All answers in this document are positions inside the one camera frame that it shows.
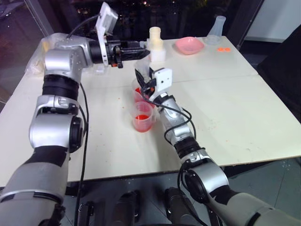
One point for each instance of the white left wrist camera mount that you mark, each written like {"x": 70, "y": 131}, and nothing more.
{"x": 106, "y": 21}

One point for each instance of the clear plastic bag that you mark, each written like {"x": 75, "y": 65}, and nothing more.
{"x": 37, "y": 58}

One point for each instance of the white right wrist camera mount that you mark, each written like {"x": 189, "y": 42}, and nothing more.
{"x": 163, "y": 80}

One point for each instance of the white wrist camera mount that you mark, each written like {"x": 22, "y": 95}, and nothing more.
{"x": 106, "y": 21}
{"x": 163, "y": 80}

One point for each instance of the small orange pieces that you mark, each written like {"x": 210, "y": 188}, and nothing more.
{"x": 223, "y": 50}

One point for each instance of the dark rounded shape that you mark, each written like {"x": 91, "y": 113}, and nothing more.
{"x": 178, "y": 207}
{"x": 125, "y": 208}
{"x": 85, "y": 213}

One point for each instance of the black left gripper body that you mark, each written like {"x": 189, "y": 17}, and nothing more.
{"x": 113, "y": 50}

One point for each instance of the pink plastic bowl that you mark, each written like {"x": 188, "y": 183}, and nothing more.
{"x": 188, "y": 45}

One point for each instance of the cream white plastic bottle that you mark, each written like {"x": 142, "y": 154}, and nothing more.
{"x": 156, "y": 46}

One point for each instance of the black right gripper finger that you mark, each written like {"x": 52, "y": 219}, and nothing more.
{"x": 140, "y": 77}
{"x": 147, "y": 77}

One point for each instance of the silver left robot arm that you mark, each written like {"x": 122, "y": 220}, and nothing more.
{"x": 54, "y": 127}

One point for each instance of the clear plastic conical flask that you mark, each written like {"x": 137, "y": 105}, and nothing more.
{"x": 217, "y": 27}

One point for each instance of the clear measuring cup red liquid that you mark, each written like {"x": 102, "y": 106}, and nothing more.
{"x": 137, "y": 94}
{"x": 141, "y": 120}

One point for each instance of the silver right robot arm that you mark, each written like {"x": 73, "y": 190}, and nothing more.
{"x": 188, "y": 141}

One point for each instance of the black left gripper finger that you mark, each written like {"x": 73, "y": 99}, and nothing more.
{"x": 131, "y": 44}
{"x": 134, "y": 55}

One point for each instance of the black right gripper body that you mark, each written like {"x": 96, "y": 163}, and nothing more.
{"x": 148, "y": 86}

